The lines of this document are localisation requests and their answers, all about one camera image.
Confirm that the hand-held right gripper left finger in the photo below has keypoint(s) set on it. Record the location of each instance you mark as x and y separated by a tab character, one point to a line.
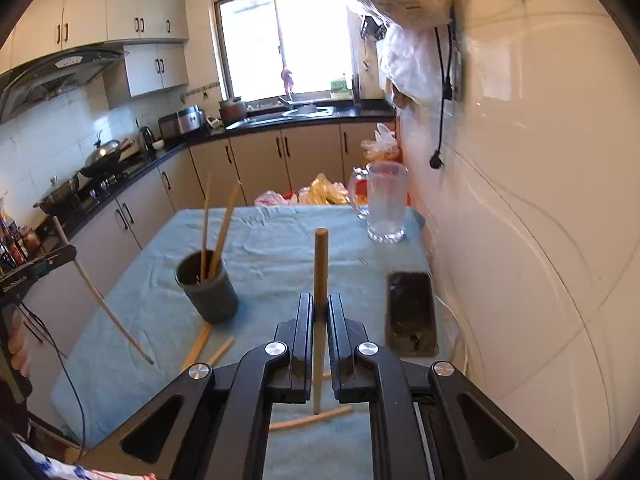
302	340

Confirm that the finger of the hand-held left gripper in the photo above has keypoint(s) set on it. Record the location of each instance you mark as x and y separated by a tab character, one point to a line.
52	261

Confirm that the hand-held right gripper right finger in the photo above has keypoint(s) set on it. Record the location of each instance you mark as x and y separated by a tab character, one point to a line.
340	340

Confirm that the dark grey chopstick holder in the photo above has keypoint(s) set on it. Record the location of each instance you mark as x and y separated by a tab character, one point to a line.
215	300

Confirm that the person's left hand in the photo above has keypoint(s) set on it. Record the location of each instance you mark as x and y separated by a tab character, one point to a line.
17	347

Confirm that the cluster of sauce bottles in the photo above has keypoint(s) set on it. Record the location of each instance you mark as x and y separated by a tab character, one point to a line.
12	245

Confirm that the steel pot with lid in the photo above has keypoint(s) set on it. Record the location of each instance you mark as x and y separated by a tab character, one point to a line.
57	195

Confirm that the black smartphone in clear case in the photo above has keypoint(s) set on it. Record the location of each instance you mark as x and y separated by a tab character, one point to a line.
410	310

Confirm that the teal tablecloth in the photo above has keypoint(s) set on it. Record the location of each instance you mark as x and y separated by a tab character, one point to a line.
290	260

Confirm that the black gas stove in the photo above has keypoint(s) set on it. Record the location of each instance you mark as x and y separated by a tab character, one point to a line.
100	187

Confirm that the wok with lid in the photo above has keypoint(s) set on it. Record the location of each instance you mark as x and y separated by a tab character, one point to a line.
102	152

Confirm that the pink and white plastic bag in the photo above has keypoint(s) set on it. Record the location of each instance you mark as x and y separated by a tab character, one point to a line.
272	197

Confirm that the clear glass pitcher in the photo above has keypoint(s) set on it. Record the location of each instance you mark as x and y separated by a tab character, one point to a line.
385	200

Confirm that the yellow plastic bag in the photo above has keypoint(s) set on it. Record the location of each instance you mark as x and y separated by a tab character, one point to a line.
325	190

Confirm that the dark electric kettle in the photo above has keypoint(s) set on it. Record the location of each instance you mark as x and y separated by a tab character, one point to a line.
146	140

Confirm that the person's patterned clothing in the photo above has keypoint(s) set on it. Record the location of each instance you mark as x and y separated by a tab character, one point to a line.
60	470

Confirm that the base cabinets with black countertop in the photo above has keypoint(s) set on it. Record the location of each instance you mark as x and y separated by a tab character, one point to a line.
260	160

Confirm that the grey range hood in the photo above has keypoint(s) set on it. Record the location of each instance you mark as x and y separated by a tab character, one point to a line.
55	75

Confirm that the orange and white plastic bag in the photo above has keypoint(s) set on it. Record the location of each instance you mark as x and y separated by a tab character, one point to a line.
382	147

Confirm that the small white appliance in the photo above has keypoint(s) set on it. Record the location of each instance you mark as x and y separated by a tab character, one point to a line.
215	122

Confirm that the brown cooking pot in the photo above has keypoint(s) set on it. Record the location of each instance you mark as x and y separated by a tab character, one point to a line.
232	110

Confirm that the kitchen faucet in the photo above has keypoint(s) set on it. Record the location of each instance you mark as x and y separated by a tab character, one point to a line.
290	97

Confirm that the brown hanging bag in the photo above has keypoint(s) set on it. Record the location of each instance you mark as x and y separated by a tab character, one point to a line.
402	97

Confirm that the green box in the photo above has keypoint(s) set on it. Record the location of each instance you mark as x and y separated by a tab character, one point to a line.
338	89

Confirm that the pink hanging cloth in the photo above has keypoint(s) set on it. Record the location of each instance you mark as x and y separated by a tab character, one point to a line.
287	77

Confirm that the white cutting board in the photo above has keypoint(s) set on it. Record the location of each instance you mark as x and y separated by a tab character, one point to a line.
371	70

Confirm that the kitchen window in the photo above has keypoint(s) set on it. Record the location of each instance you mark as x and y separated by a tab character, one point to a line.
300	35

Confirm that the small cream wall cabinet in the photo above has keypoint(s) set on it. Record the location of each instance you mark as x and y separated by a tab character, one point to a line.
150	70

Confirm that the wall hook rail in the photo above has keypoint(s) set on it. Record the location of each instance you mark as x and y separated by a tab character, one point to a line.
200	94

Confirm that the cream upper wall cabinets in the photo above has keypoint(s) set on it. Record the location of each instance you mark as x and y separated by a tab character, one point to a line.
100	0

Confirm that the wall power socket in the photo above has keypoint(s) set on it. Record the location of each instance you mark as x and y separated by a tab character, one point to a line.
456	77

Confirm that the black wall rack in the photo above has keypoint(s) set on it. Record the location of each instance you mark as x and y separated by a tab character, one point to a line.
371	27

